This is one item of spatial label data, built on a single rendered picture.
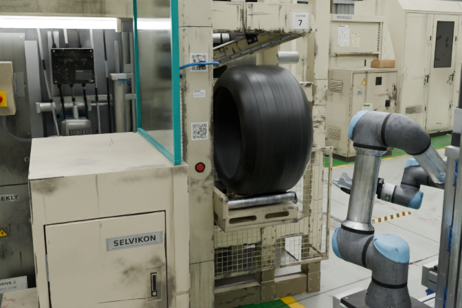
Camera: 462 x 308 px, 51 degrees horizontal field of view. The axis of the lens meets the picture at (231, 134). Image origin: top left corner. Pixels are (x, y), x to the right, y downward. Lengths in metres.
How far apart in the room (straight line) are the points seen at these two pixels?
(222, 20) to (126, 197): 1.27
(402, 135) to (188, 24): 0.95
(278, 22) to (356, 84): 4.26
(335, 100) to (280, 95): 4.79
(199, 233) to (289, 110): 0.68
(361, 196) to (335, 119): 5.11
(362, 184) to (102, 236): 0.89
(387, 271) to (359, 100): 5.14
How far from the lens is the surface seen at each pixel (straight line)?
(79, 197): 1.28
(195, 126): 2.06
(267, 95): 2.00
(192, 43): 2.03
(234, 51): 2.52
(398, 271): 1.71
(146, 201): 1.31
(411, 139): 1.68
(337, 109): 6.79
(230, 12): 2.37
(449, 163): 1.75
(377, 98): 6.97
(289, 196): 2.23
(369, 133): 1.71
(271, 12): 2.45
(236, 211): 2.15
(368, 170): 1.73
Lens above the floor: 1.59
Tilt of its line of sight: 11 degrees down
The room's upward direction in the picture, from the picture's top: straight up
